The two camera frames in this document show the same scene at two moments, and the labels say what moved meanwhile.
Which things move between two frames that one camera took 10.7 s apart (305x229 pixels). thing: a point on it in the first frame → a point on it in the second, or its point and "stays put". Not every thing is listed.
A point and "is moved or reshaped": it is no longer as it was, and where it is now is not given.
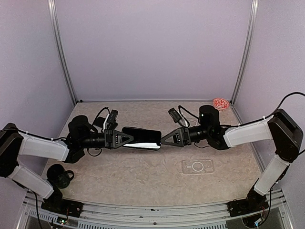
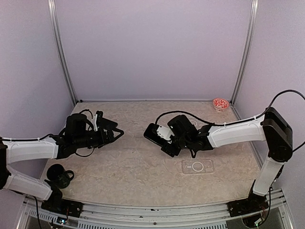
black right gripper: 181,135 → 169,149
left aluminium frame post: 61,54 stays put
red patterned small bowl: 220,104 stays put
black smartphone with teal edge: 143,139 is moved or reshaped
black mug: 57,174 stays put
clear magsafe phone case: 196,166 stays put
